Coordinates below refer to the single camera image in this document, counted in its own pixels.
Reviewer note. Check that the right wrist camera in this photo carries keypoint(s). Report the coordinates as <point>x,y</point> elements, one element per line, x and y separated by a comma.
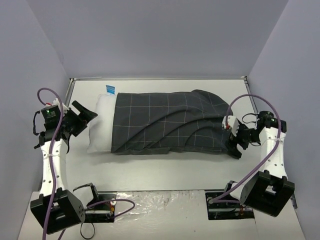
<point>231,123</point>

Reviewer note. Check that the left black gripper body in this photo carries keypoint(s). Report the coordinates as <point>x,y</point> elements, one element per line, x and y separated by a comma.
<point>75,121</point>

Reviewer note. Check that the white pillow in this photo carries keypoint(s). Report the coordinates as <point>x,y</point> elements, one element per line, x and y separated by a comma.
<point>101,127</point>

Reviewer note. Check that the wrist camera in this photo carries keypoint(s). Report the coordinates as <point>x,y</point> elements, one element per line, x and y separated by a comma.
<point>231,123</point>
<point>56,103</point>

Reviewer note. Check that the blue white care label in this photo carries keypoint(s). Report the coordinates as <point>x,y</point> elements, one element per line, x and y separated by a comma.
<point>110,89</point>

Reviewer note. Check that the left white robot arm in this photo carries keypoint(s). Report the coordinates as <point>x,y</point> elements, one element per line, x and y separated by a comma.
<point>57,208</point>

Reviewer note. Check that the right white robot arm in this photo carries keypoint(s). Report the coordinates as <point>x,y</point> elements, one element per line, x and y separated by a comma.
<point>268,190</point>

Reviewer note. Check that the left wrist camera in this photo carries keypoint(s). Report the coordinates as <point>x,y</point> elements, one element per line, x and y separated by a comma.
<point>56,103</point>

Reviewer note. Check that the dark grey checked pillowcase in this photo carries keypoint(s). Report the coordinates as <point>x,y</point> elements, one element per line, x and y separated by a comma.
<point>159,123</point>

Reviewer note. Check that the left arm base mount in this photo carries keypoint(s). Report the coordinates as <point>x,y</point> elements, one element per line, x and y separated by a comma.
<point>102,213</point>

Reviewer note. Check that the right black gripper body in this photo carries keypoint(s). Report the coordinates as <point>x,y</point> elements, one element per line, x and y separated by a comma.
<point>238,139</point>

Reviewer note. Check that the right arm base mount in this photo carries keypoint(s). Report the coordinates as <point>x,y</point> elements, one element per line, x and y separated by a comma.
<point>226,208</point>

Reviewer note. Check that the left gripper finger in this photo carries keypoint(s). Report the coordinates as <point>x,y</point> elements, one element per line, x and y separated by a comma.
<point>82,111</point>
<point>85,116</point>

